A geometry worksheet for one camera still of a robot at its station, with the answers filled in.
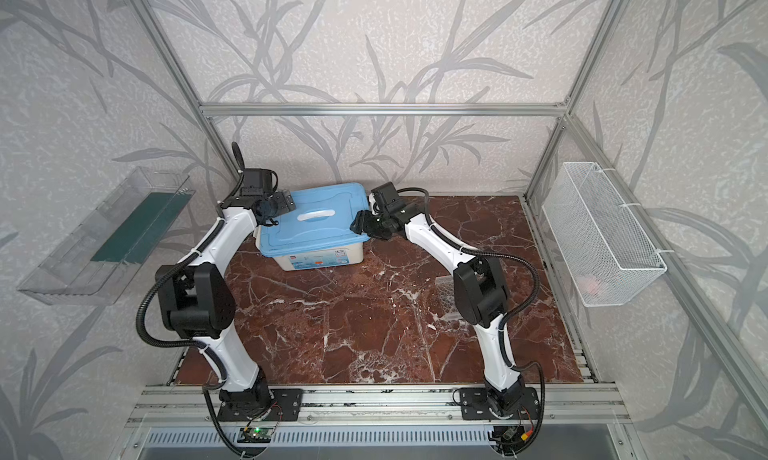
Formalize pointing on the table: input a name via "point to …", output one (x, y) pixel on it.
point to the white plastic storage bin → (315, 259)
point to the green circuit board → (255, 435)
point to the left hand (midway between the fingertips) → (279, 194)
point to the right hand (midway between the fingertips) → (357, 220)
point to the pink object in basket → (588, 284)
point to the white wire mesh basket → (602, 255)
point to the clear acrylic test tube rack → (446, 293)
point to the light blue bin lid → (320, 221)
